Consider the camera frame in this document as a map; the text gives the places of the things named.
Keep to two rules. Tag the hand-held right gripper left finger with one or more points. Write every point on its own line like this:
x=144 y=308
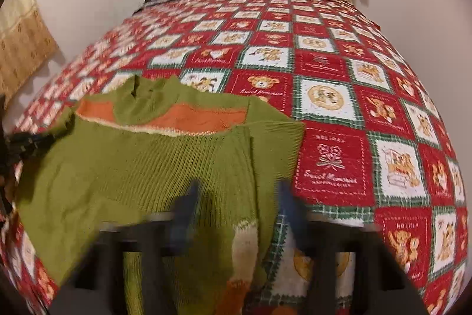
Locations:
x=186 y=208

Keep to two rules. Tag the red teddy bear printed quilt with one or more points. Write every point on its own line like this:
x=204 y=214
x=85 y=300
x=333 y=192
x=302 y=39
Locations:
x=350 y=97

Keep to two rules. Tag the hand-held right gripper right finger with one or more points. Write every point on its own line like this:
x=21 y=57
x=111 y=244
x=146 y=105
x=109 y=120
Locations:
x=293 y=215

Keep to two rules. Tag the beige floral curtain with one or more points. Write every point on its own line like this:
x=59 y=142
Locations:
x=22 y=42

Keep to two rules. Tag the green orange cream striped sweater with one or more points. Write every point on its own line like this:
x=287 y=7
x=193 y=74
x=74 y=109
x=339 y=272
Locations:
x=147 y=167

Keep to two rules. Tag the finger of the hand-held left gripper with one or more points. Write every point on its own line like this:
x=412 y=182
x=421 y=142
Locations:
x=27 y=145

